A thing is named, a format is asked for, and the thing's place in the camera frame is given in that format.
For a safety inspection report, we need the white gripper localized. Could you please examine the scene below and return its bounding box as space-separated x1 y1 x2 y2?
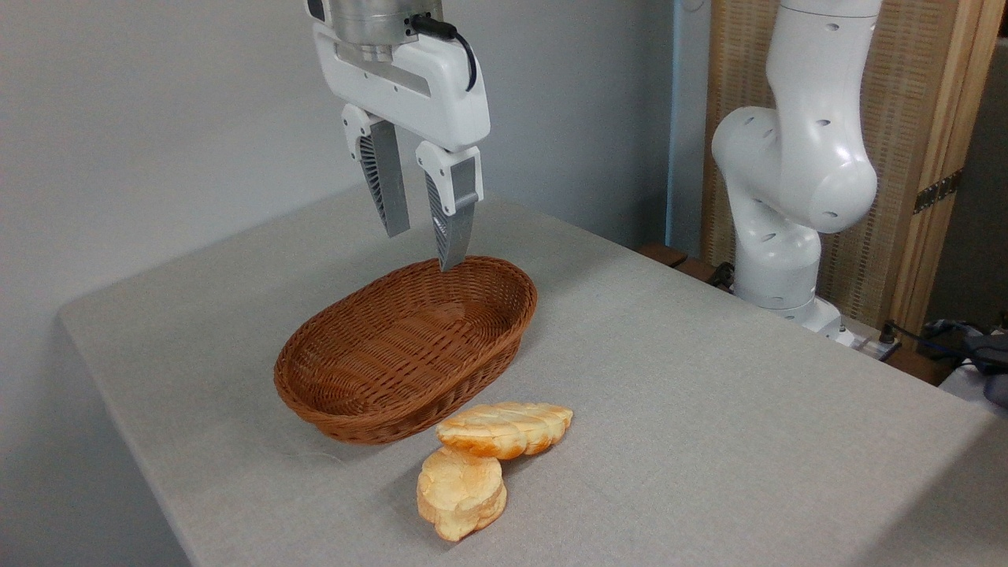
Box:
313 22 491 272

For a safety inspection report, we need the long braided bread loaf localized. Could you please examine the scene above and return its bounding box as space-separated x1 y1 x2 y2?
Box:
435 402 574 461

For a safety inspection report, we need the brown oval wicker basket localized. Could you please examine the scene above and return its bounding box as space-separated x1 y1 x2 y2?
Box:
273 255 539 446

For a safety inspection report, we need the round bread roll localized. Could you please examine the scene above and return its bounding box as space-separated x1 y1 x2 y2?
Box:
416 447 509 543

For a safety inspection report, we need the light blue vertical pipe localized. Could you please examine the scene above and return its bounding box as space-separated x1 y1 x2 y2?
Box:
665 0 687 247

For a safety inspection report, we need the grey tablecloth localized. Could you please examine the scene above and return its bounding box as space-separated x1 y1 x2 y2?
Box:
57 169 1008 567

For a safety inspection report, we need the metal screen hinge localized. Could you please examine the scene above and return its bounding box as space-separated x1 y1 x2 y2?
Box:
913 169 963 215

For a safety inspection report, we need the dark grey device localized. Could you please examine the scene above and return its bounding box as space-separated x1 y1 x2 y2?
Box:
962 333 1008 409

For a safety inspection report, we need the black gripper cable with plug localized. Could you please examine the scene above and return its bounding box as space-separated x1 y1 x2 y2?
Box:
409 13 478 92

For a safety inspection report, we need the black power plug with cable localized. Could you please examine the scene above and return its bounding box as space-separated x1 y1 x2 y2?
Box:
876 319 1008 367

